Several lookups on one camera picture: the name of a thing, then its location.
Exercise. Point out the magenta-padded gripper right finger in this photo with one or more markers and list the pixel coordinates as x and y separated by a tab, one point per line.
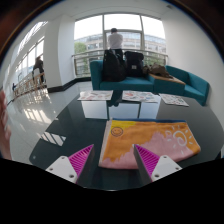
165	166

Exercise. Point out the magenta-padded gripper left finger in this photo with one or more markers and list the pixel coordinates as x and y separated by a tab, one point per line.
63	168

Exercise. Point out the orange yellow pink printed towel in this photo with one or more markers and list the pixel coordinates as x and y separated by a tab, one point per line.
133	135

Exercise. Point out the printed paper sheet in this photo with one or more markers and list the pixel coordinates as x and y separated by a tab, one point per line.
95	95
173	99
140	96

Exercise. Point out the wooden sofa table top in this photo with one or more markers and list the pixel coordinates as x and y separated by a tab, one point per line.
171	80

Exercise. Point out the teal sofa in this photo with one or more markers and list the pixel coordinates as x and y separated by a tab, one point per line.
133	84

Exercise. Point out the wooden balustrade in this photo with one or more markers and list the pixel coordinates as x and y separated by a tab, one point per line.
26	85

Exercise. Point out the brown bag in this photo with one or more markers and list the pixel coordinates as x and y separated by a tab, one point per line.
158	70

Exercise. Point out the person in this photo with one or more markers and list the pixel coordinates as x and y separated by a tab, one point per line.
115	40
38	66

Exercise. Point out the boxy black backpack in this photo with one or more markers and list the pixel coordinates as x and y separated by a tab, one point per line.
134	65

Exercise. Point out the large black backpack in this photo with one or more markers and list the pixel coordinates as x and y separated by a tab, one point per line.
113	68

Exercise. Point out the metal window railing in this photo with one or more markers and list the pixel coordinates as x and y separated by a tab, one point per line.
87	53

